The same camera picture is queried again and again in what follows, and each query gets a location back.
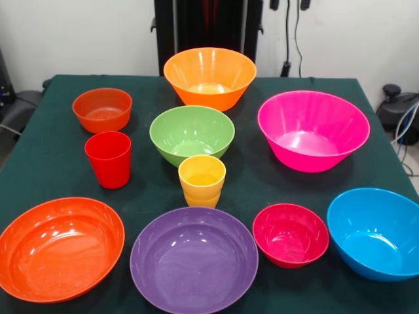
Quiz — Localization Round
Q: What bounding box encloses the stack of yellow cups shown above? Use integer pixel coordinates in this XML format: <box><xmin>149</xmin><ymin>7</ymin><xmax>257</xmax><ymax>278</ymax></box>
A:
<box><xmin>178</xmin><ymin>155</ymin><xmax>227</xmax><ymax>209</ymax></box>

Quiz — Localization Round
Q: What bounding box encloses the red cup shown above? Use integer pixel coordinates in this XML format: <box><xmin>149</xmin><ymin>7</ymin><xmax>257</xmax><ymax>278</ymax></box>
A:
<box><xmin>84</xmin><ymin>131</ymin><xmax>132</xmax><ymax>190</ymax></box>

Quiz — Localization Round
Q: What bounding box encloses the small orange bowl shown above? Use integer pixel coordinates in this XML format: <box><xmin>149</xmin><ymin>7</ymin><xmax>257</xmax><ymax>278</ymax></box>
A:
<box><xmin>72</xmin><ymin>88</ymin><xmax>133</xmax><ymax>134</ymax></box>

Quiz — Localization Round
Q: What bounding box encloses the green bowl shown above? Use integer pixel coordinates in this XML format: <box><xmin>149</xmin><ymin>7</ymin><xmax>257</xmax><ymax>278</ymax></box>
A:
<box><xmin>149</xmin><ymin>105</ymin><xmax>236</xmax><ymax>168</ymax></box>

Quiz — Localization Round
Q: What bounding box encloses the dark green table cloth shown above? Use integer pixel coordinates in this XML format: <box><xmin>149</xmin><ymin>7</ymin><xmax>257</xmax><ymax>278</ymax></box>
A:
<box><xmin>0</xmin><ymin>74</ymin><xmax>419</xmax><ymax>314</ymax></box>

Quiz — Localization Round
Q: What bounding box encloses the large light orange bowl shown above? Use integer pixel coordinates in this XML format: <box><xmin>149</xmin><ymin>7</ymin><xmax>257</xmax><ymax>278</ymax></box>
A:
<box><xmin>163</xmin><ymin>47</ymin><xmax>257</xmax><ymax>112</ymax></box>

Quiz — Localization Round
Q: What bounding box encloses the purple bowl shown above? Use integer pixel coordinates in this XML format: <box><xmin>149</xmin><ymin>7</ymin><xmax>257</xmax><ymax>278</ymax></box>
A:
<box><xmin>130</xmin><ymin>207</ymin><xmax>259</xmax><ymax>314</ymax></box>

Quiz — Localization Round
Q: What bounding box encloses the large magenta bowl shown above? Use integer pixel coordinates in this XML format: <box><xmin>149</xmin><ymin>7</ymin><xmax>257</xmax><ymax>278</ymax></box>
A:
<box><xmin>257</xmin><ymin>90</ymin><xmax>371</xmax><ymax>173</ymax></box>

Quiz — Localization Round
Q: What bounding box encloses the small crimson bowl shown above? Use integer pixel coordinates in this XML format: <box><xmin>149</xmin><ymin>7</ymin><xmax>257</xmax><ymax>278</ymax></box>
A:
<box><xmin>252</xmin><ymin>203</ymin><xmax>330</xmax><ymax>269</ymax></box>

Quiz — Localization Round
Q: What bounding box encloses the large red-orange bowl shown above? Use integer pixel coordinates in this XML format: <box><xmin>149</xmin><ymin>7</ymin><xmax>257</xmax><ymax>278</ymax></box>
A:
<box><xmin>0</xmin><ymin>197</ymin><xmax>126</xmax><ymax>304</ymax></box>

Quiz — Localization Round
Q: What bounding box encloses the blue bowl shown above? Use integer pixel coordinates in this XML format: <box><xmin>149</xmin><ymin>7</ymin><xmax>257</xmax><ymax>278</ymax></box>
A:
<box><xmin>327</xmin><ymin>188</ymin><xmax>419</xmax><ymax>283</ymax></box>

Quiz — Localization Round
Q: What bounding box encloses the black chair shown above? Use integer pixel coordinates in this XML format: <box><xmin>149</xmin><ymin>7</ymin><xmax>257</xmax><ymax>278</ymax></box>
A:
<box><xmin>0</xmin><ymin>49</ymin><xmax>53</xmax><ymax>138</ymax></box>

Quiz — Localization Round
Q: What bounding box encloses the black wall cable with plug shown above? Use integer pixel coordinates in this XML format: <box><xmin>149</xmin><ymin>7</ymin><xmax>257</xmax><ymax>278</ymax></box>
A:
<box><xmin>280</xmin><ymin>0</ymin><xmax>293</xmax><ymax>78</ymax></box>

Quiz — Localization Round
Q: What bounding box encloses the black device with cables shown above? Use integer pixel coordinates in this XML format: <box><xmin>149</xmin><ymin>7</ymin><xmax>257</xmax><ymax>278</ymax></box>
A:
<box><xmin>376</xmin><ymin>84</ymin><xmax>419</xmax><ymax>146</ymax></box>

